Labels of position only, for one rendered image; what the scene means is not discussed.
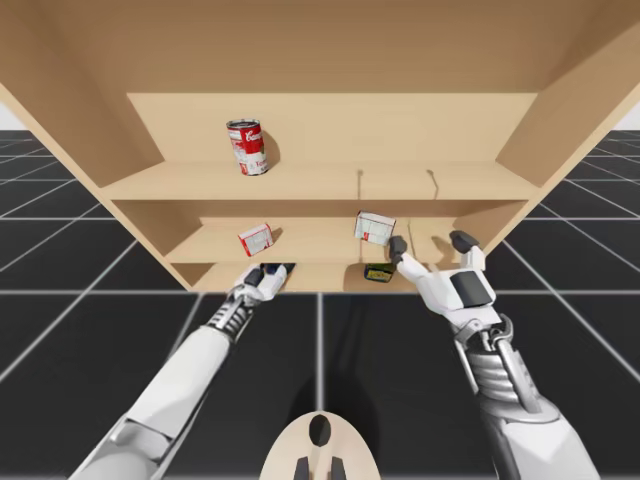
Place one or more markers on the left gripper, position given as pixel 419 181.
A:
pixel 262 282

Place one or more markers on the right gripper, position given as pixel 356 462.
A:
pixel 457 290

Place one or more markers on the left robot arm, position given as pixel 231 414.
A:
pixel 175 380

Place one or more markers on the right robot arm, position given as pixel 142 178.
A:
pixel 515 395

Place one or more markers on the blue flat can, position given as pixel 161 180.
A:
pixel 378 272

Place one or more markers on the red and white can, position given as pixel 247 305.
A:
pixel 247 147

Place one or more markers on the pale wooden shelf unit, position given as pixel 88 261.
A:
pixel 350 125

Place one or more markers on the tan robot part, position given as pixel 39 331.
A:
pixel 318 445

